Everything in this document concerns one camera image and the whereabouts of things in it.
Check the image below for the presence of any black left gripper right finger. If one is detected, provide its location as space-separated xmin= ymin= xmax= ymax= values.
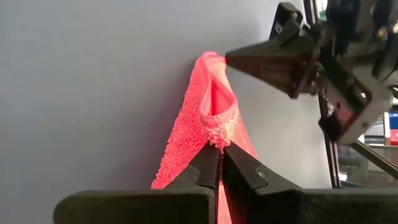
xmin=223 ymin=142 xmax=398 ymax=224

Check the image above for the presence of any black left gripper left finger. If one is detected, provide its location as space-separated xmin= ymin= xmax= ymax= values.
xmin=53 ymin=141 xmax=222 ymax=224

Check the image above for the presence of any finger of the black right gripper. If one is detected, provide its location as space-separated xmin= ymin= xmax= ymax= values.
xmin=226 ymin=2 xmax=317 ymax=58
xmin=226 ymin=58 xmax=318 ymax=100

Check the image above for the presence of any pink terry towel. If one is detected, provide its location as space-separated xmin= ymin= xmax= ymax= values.
xmin=150 ymin=51 xmax=259 ymax=224

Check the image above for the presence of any small blue box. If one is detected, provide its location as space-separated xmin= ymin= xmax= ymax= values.
xmin=388 ymin=111 xmax=398 ymax=130

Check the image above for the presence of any blue-grey table mat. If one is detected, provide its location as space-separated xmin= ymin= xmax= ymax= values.
xmin=0 ymin=0 xmax=332 ymax=194

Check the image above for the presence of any black metal table frame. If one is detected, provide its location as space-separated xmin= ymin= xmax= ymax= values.
xmin=303 ymin=0 xmax=342 ymax=189

